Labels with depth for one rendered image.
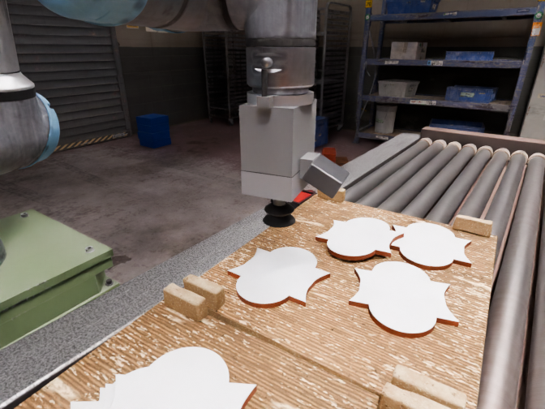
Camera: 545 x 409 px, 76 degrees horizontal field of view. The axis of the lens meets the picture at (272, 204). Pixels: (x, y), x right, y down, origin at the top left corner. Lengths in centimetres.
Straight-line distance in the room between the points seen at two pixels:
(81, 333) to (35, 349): 5
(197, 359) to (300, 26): 33
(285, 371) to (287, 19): 34
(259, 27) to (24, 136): 41
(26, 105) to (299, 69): 42
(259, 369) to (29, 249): 42
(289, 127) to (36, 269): 41
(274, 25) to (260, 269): 31
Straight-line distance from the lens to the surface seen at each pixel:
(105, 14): 30
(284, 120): 37
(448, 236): 66
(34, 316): 59
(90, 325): 52
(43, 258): 63
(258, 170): 40
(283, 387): 38
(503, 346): 51
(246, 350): 41
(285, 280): 48
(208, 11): 41
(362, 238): 59
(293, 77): 38
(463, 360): 44
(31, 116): 66
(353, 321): 45
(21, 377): 49
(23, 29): 524
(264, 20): 38
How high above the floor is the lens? 123
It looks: 24 degrees down
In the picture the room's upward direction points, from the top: straight up
